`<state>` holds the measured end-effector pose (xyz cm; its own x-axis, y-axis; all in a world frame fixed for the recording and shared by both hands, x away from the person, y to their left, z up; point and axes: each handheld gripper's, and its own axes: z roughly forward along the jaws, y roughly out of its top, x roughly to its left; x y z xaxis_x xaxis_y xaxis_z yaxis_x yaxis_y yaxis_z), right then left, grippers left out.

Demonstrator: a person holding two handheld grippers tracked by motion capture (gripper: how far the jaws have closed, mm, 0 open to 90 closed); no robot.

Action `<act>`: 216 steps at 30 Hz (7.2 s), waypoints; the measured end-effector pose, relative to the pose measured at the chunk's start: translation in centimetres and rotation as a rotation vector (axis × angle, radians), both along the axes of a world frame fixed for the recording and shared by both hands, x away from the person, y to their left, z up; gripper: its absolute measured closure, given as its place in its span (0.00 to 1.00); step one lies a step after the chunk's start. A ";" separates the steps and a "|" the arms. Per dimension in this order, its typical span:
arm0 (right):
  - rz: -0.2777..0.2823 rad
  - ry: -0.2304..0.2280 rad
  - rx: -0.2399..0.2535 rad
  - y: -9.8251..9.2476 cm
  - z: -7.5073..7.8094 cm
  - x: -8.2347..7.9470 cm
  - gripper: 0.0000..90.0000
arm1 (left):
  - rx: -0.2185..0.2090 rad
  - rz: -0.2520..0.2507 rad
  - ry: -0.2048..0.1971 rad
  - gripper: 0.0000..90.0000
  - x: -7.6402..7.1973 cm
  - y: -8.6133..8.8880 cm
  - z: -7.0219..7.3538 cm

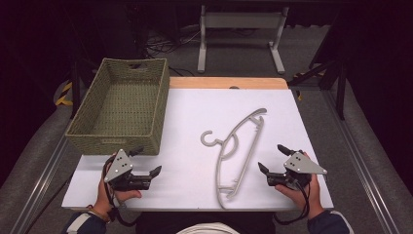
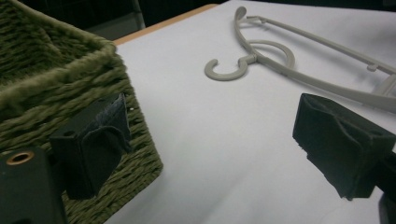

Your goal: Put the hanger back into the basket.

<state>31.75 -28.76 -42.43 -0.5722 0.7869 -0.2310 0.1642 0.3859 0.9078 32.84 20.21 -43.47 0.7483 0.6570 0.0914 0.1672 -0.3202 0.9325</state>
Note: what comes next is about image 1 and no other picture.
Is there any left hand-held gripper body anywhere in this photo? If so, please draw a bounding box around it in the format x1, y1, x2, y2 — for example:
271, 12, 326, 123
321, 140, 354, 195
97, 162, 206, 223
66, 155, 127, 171
103, 148, 153, 192

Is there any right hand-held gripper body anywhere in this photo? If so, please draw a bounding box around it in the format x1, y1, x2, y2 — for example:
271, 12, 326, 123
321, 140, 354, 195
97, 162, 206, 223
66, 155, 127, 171
266, 151, 328, 191

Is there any grey plastic clothes hanger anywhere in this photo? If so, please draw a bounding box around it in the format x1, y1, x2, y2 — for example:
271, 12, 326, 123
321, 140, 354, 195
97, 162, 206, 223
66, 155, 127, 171
200, 107, 268, 211

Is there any green woven basket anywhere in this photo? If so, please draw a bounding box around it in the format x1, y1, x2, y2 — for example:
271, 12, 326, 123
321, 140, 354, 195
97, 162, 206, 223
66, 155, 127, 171
64, 58, 170, 156

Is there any person's left hand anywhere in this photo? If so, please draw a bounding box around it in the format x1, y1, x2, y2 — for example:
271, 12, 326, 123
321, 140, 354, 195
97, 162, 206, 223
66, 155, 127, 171
93, 152, 143, 219

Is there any person's right hand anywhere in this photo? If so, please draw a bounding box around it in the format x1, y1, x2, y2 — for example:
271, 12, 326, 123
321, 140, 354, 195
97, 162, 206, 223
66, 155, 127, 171
274, 151, 325, 220

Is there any white board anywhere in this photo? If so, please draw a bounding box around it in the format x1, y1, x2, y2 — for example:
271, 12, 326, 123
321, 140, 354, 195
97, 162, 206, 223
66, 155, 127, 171
61, 88, 335, 213

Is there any person's torso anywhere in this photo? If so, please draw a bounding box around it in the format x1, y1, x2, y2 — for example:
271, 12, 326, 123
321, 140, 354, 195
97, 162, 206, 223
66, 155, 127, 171
134, 211, 277, 234

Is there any wooden table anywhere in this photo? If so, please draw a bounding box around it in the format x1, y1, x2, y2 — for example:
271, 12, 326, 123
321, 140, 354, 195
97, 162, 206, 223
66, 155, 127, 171
169, 76, 289, 91

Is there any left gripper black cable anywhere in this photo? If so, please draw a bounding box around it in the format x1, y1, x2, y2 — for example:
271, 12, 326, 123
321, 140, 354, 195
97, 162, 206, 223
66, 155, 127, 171
102, 155, 139, 228

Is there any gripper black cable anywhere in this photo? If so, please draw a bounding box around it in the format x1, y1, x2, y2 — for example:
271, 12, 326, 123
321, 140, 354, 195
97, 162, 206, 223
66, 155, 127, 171
102, 155, 139, 228
273, 181, 312, 226

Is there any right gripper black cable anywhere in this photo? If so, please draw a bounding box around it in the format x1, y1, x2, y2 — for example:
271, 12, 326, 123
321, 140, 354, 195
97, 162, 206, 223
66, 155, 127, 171
273, 181, 312, 226

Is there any black metal stand with yellow strap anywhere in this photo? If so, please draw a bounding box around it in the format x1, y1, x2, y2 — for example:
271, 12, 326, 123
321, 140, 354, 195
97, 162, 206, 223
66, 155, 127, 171
54, 61, 98, 120

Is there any bundle of floor cables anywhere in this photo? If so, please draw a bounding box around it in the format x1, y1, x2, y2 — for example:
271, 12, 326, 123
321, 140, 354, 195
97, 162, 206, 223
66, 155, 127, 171
144, 27, 203, 77

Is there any white metal table frame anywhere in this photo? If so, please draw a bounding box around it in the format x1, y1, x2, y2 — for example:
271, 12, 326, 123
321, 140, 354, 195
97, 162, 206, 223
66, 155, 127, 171
197, 4, 290, 75

